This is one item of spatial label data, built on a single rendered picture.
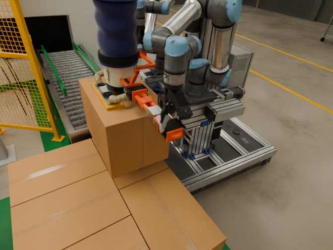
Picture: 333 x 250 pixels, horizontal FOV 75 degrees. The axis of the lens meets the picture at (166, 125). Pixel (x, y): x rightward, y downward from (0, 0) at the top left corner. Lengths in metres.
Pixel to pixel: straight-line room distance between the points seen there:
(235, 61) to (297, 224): 1.50
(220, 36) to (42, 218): 1.40
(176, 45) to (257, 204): 1.85
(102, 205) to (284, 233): 1.51
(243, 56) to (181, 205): 1.17
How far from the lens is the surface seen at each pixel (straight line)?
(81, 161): 1.74
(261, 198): 2.36
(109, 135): 1.17
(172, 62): 0.74
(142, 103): 1.03
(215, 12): 1.14
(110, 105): 1.26
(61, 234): 1.43
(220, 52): 1.27
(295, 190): 2.60
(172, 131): 0.84
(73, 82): 2.86
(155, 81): 1.85
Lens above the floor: 1.75
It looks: 37 degrees down
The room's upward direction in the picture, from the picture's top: 4 degrees clockwise
